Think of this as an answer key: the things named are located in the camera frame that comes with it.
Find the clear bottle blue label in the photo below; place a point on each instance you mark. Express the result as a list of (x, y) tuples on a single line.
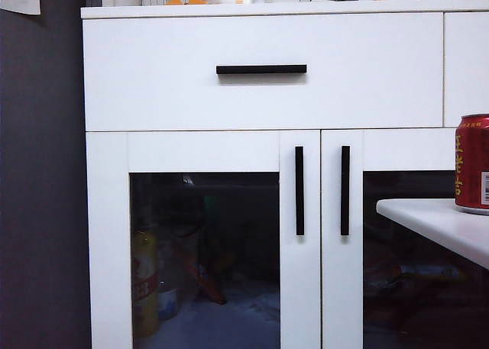
[(167, 299)]

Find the white cabinet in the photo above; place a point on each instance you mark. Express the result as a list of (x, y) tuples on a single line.
[(267, 7)]

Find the small orange object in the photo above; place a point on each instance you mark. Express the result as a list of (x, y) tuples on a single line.
[(195, 0), (174, 1)]

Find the orange snack bag blue print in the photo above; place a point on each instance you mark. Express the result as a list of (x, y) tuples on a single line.
[(208, 288)]

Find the red beverage can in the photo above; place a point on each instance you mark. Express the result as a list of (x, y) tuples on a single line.
[(471, 165)]

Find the white glass-panel cabinet door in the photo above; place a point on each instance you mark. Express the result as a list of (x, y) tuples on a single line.
[(331, 269), (107, 211)]

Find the yellow detergent bottle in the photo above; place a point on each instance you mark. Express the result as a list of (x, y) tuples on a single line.
[(145, 284)]

